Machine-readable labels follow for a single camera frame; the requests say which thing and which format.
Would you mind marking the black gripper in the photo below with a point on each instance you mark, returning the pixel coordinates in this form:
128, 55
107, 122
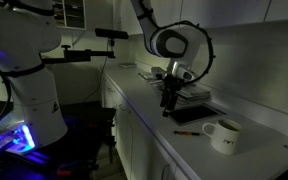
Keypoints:
173, 83

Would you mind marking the dark orange pen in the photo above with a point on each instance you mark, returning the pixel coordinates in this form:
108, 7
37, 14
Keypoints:
187, 133

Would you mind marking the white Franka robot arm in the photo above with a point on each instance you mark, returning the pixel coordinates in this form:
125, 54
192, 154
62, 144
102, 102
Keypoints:
24, 83

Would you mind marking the stack of flat trays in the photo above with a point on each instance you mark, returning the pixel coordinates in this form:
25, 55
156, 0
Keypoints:
194, 93

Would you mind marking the dark flat tray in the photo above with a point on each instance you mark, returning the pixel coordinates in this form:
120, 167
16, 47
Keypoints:
194, 114

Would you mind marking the white lower counter cabinets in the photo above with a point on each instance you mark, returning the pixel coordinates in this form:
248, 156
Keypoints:
130, 140

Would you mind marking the small flat grey box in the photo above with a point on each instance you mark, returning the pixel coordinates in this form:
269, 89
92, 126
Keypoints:
127, 65

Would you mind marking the white ceramic mug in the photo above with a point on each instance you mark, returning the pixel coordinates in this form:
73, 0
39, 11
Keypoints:
225, 138

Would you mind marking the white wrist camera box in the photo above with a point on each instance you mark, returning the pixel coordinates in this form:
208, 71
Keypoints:
184, 72

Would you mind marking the black stereo camera bar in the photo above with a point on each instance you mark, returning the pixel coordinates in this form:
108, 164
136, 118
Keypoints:
111, 33

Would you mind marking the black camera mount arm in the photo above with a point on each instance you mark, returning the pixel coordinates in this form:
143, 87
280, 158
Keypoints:
77, 55

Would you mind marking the white upper wall cabinets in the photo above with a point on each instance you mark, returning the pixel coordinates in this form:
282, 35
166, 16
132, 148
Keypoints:
237, 11

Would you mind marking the framed wall window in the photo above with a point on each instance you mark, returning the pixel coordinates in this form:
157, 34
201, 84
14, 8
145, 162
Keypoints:
71, 13

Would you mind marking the blue lit base plate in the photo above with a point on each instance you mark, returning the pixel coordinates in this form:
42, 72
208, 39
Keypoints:
20, 138

